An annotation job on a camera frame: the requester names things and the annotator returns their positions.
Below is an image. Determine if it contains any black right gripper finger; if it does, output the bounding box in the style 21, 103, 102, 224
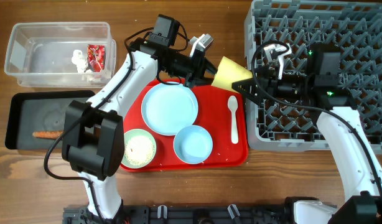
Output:
241, 93, 263, 106
231, 78, 258, 96

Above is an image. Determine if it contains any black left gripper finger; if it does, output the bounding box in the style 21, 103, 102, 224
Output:
204, 58, 218, 76
184, 77, 213, 88

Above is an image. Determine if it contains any yellow plastic cup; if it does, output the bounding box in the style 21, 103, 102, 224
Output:
212, 57, 253, 92

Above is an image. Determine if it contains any light blue plate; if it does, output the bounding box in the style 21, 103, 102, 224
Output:
141, 84, 198, 136

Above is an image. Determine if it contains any light blue bowl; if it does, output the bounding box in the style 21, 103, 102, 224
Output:
173, 125, 213, 165

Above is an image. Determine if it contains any green bowl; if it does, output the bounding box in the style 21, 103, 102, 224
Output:
121, 129, 157, 169

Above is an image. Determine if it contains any red snack wrapper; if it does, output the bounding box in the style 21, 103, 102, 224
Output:
87, 44, 106, 72

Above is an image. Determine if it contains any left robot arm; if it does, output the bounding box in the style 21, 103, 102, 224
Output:
44, 14, 217, 223

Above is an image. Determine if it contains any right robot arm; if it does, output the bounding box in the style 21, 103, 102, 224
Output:
231, 40, 382, 223

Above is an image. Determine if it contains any grey dishwasher rack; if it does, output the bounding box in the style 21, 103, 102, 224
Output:
244, 1, 382, 154

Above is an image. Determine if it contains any black waste tray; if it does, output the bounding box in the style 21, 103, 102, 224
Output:
5, 90, 95, 150

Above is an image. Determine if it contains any white plastic spoon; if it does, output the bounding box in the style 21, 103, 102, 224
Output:
228, 95, 239, 144

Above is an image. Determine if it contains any red plastic tray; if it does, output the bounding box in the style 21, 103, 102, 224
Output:
121, 81, 249, 172

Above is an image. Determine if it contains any crumpled white tissue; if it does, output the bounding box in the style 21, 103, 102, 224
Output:
71, 50, 88, 73

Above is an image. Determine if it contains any clear plastic bin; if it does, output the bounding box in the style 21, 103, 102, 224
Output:
4, 22, 116, 88

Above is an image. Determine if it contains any orange carrot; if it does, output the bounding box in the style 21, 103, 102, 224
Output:
32, 130, 63, 139

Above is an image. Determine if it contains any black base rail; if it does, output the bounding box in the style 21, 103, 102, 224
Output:
62, 203, 288, 224

